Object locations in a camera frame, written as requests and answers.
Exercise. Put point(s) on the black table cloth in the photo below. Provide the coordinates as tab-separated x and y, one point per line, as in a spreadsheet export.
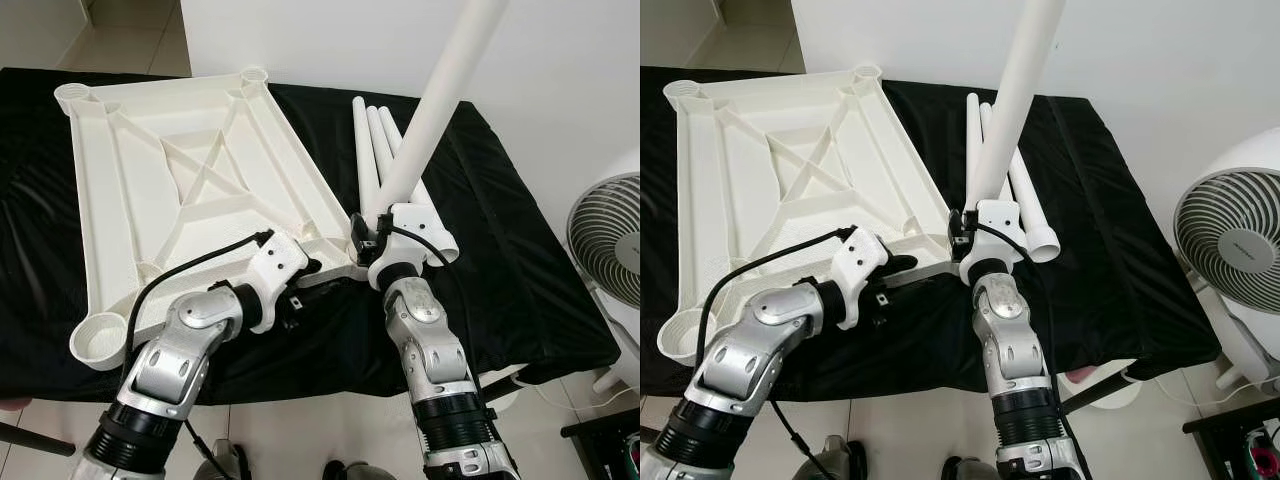
530	280
1130	280

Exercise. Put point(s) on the white grey floor appliance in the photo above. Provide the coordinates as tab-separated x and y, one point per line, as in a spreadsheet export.
1250	340
625	340

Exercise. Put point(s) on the grey pink hair dryer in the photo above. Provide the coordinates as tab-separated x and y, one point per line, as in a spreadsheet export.
1262	450

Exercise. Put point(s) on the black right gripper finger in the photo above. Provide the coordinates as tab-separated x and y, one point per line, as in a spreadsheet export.
955	221
358	226

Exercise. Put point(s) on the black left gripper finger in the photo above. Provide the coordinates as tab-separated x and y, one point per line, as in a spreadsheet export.
311	267
899	265

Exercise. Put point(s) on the grey right robot leg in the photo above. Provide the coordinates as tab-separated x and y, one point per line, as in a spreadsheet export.
970	470
360	472

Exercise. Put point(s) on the grey robot leg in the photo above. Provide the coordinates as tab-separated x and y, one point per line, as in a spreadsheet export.
360	472
845	462
230	465
970	470

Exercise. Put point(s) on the black metal table leg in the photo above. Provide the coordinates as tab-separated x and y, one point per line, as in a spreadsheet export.
35	437
1095	393

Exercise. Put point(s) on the white plastic table top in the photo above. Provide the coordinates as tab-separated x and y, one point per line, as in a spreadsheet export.
130	200
740	200

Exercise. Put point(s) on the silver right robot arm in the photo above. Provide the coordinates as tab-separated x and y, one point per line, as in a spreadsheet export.
430	340
1010	340

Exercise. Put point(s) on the white round fan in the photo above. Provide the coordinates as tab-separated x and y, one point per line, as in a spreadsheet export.
1230	230
610	240

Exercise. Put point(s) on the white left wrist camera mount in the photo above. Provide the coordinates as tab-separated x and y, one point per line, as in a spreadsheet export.
275	262
860	262

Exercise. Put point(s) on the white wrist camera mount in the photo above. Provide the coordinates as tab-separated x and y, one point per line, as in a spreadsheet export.
860	262
275	262
412	214
1000	210

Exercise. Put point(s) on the white round stand base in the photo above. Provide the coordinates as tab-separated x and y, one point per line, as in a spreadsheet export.
1125	398
505	392

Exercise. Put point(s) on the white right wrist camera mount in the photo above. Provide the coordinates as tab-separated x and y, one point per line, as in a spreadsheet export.
1000	210
412	214

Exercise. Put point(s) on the grey left robot leg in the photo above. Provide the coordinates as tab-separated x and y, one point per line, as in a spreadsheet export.
845	462
230	465

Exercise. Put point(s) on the black low shelf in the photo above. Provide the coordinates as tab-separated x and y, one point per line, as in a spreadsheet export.
600	440
1215	430

